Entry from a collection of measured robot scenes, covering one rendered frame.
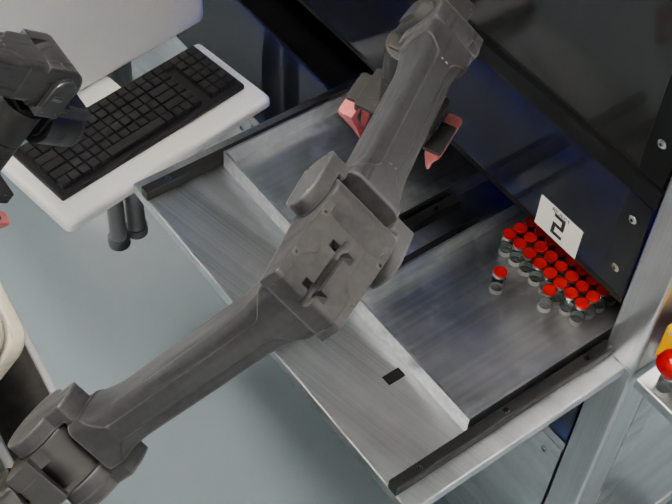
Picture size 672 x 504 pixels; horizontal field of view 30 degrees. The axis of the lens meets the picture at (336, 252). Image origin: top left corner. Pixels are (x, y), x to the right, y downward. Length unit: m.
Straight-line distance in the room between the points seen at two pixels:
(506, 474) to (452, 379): 0.56
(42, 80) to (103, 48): 0.79
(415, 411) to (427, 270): 0.25
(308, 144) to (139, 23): 0.41
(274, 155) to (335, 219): 0.97
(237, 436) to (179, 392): 1.60
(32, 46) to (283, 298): 0.55
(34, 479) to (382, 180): 0.45
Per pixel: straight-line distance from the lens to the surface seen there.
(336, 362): 1.79
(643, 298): 1.75
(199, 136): 2.17
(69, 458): 1.27
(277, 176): 2.01
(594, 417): 1.99
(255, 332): 1.07
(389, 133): 1.18
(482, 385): 1.79
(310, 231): 1.05
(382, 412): 1.75
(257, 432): 2.75
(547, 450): 2.16
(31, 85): 1.46
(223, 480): 2.69
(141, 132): 2.15
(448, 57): 1.34
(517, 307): 1.88
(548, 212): 1.81
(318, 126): 2.09
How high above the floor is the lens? 2.36
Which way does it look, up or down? 51 degrees down
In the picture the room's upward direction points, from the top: 5 degrees clockwise
